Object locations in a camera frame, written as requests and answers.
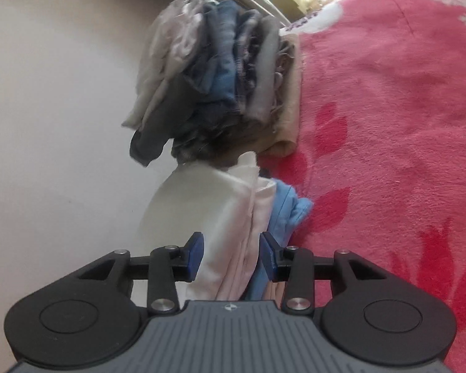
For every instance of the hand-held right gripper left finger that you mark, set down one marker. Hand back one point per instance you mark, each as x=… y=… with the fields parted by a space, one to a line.
x=194 y=256

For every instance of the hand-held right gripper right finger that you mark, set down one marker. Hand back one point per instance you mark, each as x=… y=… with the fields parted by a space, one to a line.
x=268 y=260

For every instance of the white sweatshirt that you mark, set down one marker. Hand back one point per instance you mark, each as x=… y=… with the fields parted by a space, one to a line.
x=202 y=202

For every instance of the stack of folded clothes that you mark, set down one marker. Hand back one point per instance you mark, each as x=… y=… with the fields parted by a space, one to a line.
x=217 y=77

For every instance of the blue cloth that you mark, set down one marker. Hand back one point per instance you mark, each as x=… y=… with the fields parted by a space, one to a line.
x=287 y=209

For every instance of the pink floral blanket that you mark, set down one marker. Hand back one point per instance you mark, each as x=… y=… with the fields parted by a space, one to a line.
x=392 y=105

